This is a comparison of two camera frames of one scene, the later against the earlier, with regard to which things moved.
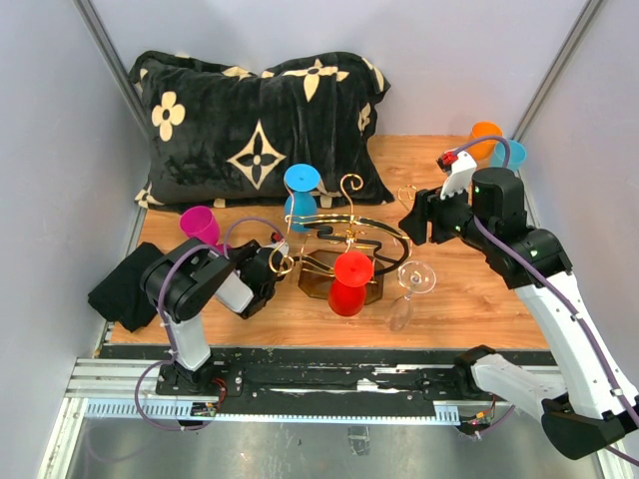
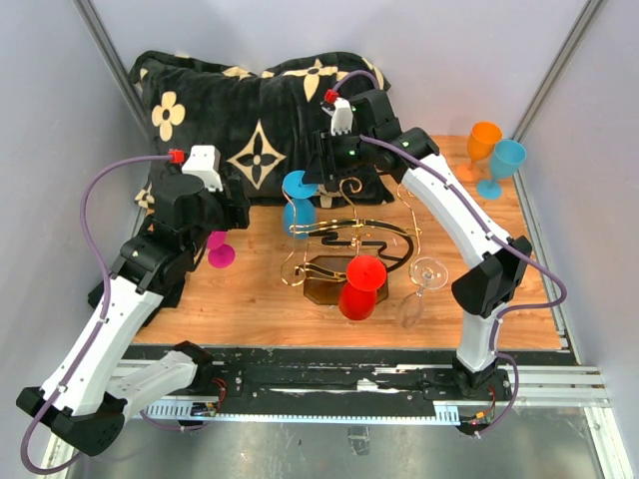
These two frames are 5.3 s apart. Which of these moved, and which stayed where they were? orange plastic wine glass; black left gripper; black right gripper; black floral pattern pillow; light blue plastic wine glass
Moved: black left gripper; black right gripper
Stayed: light blue plastic wine glass; black floral pattern pillow; orange plastic wine glass
